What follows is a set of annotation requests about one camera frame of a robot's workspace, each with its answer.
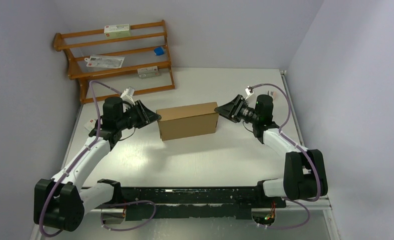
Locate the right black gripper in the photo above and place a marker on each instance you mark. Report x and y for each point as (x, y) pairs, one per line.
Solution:
(231, 111)

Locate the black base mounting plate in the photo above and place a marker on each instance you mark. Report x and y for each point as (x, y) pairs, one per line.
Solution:
(239, 202)

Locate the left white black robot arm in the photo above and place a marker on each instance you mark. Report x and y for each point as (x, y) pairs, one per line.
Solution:
(60, 202)

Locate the clear plastic package on shelf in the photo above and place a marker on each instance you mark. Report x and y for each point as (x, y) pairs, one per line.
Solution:
(103, 61)

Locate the orange wooden shelf rack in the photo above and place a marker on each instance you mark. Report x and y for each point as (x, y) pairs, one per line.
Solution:
(120, 56)

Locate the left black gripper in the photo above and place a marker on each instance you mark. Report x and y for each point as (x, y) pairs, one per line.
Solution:
(144, 116)

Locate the aluminium frame rail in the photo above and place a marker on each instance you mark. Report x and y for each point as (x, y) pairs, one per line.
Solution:
(299, 220)

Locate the white box lower shelf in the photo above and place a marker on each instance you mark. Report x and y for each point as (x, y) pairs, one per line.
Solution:
(148, 72)

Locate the brown cardboard box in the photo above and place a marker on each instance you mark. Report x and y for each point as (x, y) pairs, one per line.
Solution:
(187, 121)

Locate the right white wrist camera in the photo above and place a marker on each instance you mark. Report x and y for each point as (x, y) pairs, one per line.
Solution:
(249, 91)

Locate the white green box top shelf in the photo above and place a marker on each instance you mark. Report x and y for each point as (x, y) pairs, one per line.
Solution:
(117, 31)

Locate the white green box on table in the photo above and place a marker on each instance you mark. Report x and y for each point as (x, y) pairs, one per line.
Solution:
(91, 124)

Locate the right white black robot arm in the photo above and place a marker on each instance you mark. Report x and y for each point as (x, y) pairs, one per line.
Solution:
(304, 176)

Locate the small blue object on shelf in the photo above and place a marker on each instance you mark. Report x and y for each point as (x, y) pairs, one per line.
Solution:
(159, 51)

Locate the small pink white object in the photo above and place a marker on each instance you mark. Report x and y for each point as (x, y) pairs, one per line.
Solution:
(272, 94)

